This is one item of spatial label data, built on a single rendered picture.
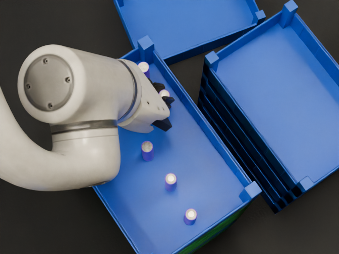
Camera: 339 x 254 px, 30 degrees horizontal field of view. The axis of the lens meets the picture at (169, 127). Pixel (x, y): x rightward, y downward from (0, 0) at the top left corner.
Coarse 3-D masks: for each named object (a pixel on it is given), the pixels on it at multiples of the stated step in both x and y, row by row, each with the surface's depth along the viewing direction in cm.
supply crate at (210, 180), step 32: (160, 64) 101; (192, 128) 102; (128, 160) 101; (160, 160) 101; (192, 160) 101; (224, 160) 101; (96, 192) 94; (128, 192) 100; (160, 192) 100; (192, 192) 100; (224, 192) 100; (256, 192) 92; (128, 224) 98; (160, 224) 98
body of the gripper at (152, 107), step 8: (136, 72) 87; (144, 80) 87; (144, 88) 84; (152, 88) 88; (144, 96) 83; (152, 96) 85; (144, 104) 81; (152, 104) 84; (160, 104) 87; (136, 112) 81; (144, 112) 82; (152, 112) 83; (160, 112) 85; (168, 112) 88; (128, 120) 81; (136, 120) 82; (144, 120) 83; (152, 120) 85; (128, 128) 83; (136, 128) 84; (144, 128) 86; (152, 128) 88
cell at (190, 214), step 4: (192, 208) 93; (188, 212) 92; (192, 212) 92; (196, 212) 92; (184, 216) 96; (188, 216) 92; (192, 216) 92; (196, 216) 92; (184, 220) 97; (188, 220) 93; (192, 220) 92; (188, 224) 98; (192, 224) 98
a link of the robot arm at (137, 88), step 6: (120, 60) 79; (126, 66) 78; (132, 72) 78; (132, 78) 77; (138, 78) 79; (138, 84) 79; (138, 90) 79; (138, 96) 79; (132, 102) 78; (138, 102) 79; (132, 108) 78; (126, 114) 78; (132, 114) 80; (120, 120) 79
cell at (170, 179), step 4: (168, 176) 94; (172, 176) 94; (176, 176) 94; (168, 180) 94; (172, 180) 93; (176, 180) 94; (168, 184) 94; (172, 184) 94; (176, 184) 97; (168, 188) 97; (172, 188) 97
